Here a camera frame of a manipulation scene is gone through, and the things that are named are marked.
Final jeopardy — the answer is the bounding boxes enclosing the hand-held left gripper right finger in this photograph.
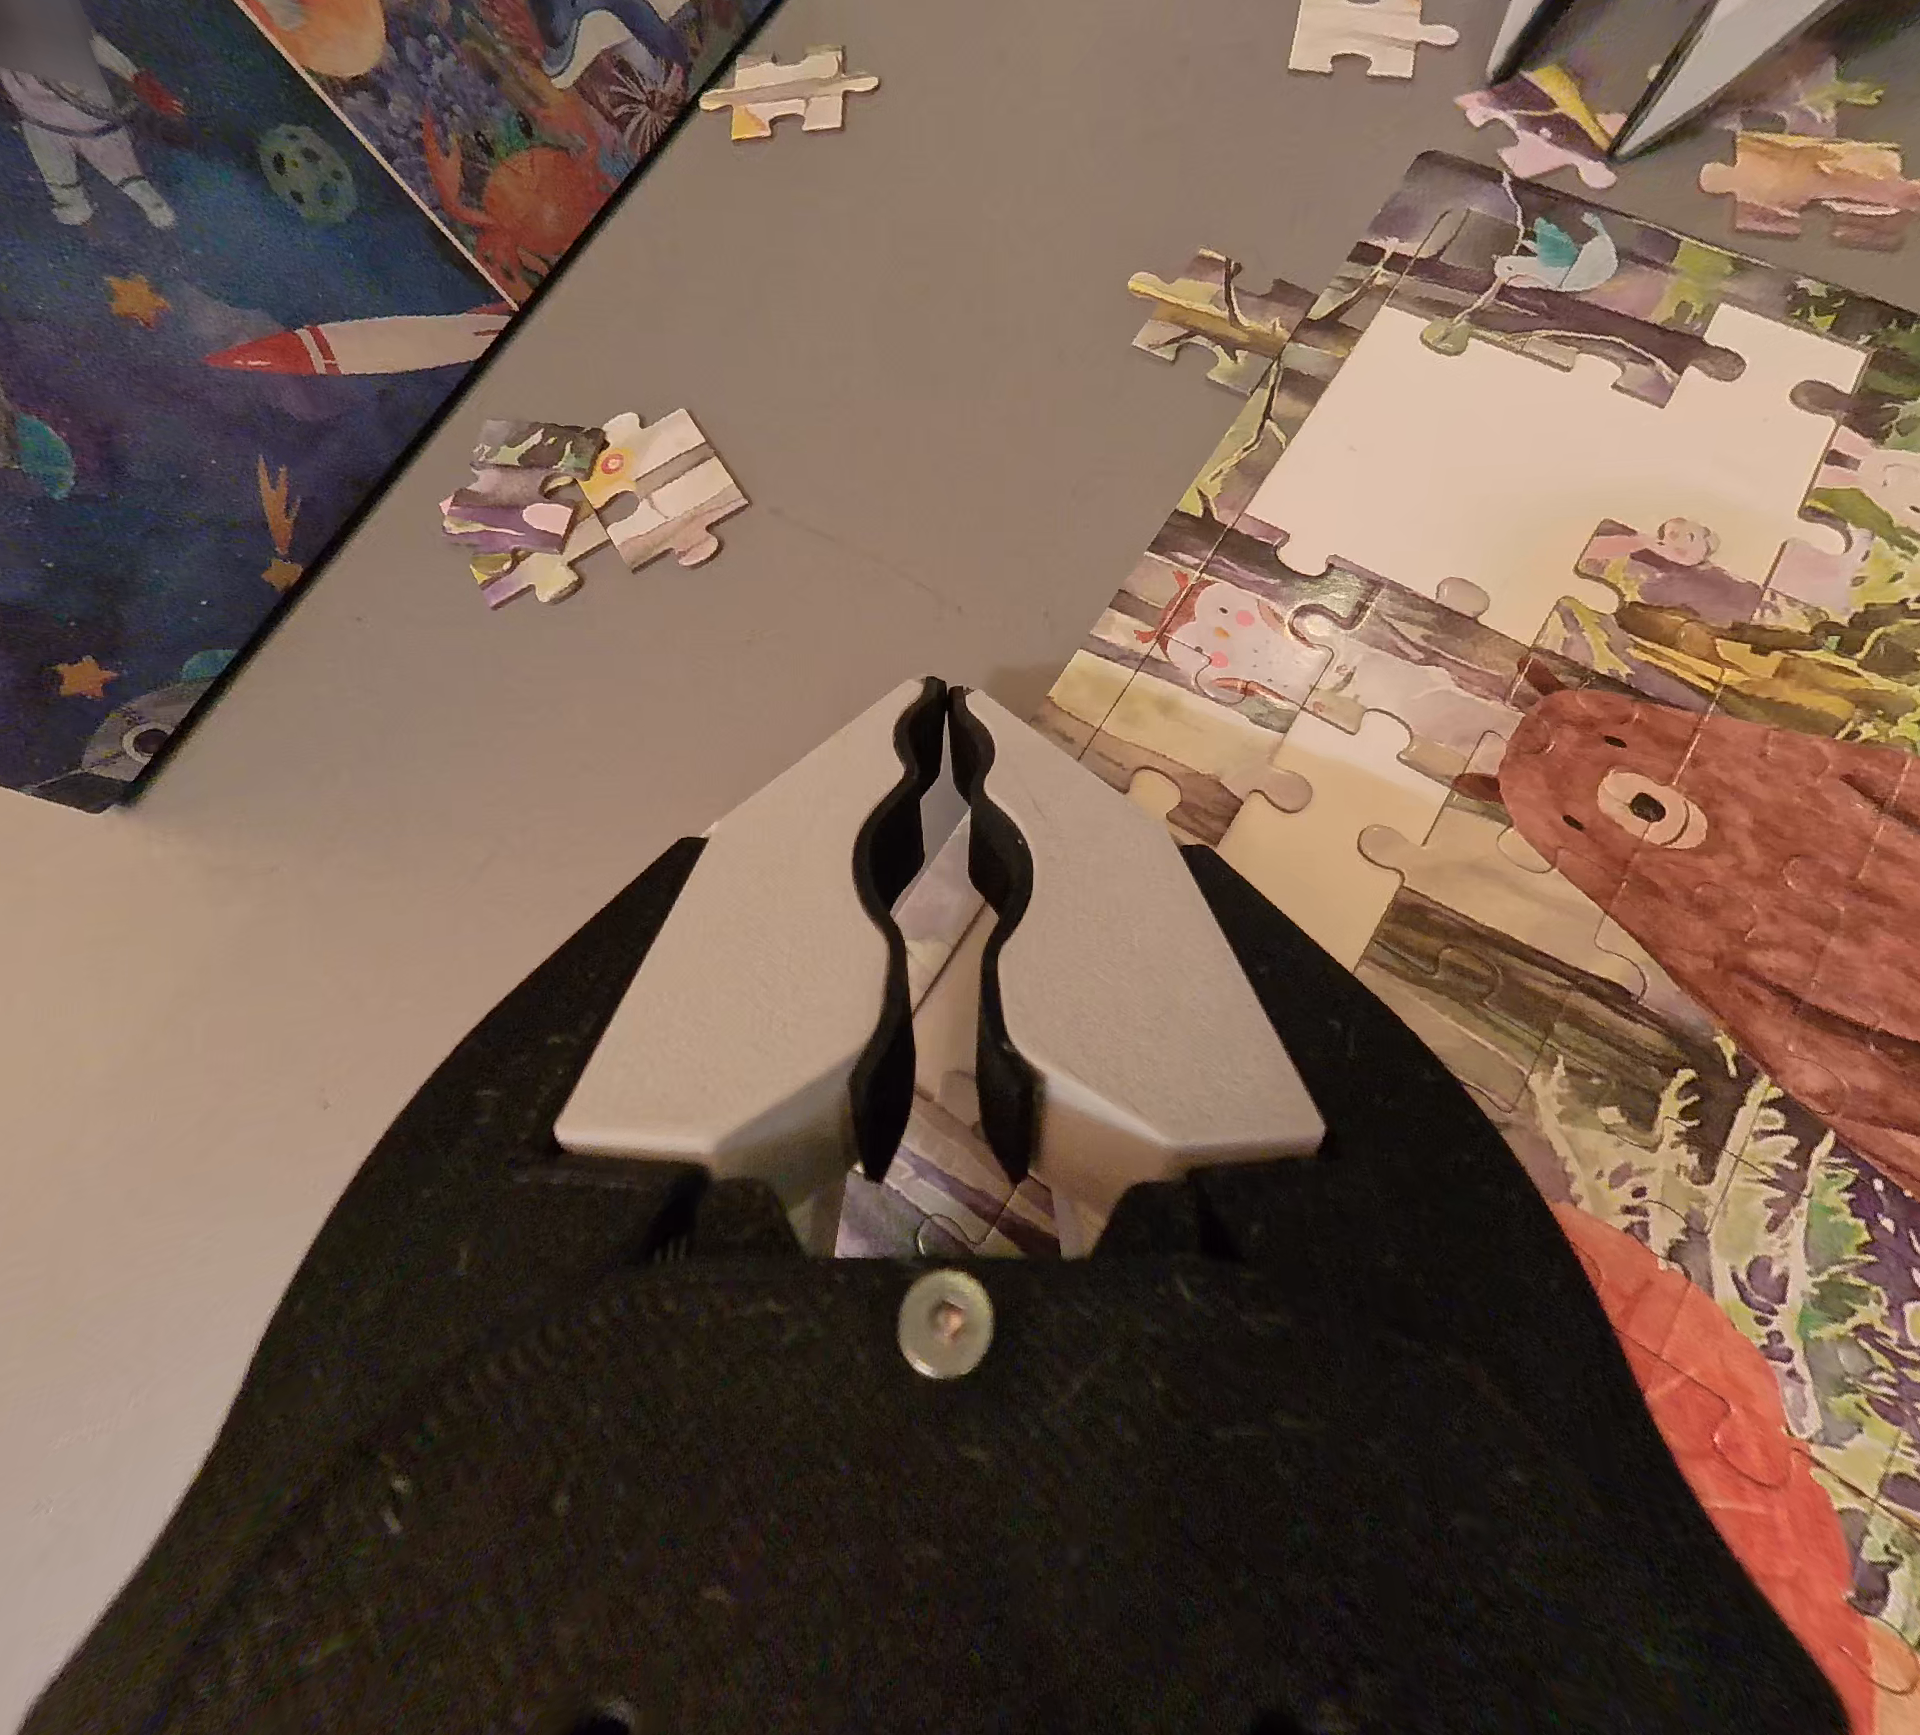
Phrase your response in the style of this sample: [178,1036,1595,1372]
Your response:
[947,682,1331,1204]

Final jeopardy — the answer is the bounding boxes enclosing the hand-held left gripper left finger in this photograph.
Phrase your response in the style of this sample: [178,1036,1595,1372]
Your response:
[552,678,952,1204]

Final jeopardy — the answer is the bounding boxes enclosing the purple yellow jigsaw piece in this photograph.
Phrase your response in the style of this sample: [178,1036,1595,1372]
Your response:
[1461,62,1629,190]

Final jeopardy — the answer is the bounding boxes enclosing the partly assembled jigsaw puzzle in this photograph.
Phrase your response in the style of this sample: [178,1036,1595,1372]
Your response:
[833,148,1920,1735]

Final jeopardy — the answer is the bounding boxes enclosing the orange purple jigsaw piece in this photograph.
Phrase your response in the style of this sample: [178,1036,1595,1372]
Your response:
[1698,122,1910,252]

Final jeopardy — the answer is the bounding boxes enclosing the green grey jigsaw piece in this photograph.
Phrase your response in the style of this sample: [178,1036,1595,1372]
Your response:
[1127,250,1326,394]

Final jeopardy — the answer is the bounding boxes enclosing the dark green purple jigsaw piece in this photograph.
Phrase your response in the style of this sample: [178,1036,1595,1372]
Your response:
[476,420,609,510]

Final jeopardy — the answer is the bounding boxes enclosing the illustrated puzzle box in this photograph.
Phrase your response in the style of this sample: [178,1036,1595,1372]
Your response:
[0,0,816,814]

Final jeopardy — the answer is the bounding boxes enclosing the white yellow jigsaw piece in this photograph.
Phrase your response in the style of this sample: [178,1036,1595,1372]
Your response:
[695,44,882,140]

